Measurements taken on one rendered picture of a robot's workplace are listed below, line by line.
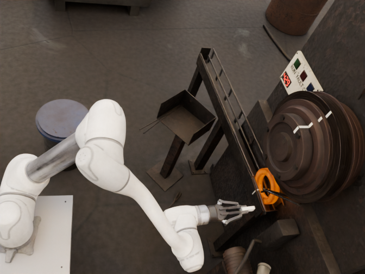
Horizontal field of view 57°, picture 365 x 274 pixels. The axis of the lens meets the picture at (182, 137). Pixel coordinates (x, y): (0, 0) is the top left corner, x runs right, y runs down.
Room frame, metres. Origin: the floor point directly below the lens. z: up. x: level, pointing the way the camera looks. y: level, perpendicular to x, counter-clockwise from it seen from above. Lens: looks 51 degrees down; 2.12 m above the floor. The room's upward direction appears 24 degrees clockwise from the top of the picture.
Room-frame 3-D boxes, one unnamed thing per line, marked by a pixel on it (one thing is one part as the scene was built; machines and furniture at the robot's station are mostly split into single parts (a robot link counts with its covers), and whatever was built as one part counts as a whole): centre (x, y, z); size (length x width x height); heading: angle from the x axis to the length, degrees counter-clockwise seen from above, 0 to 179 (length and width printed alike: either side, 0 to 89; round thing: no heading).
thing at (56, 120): (1.13, 0.70, 0.22); 0.32 x 0.32 x 0.43
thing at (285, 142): (0.99, -0.41, 1.11); 0.28 x 0.06 x 0.28; 31
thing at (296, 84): (1.38, -0.41, 1.15); 0.26 x 0.02 x 0.18; 31
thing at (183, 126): (1.33, 0.03, 0.36); 0.26 x 0.20 x 0.72; 66
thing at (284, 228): (0.84, -0.62, 0.68); 0.11 x 0.08 x 0.24; 121
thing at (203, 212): (0.75, -0.23, 0.72); 0.09 x 0.06 x 0.09; 31
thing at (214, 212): (0.79, -0.29, 0.73); 0.09 x 0.08 x 0.07; 121
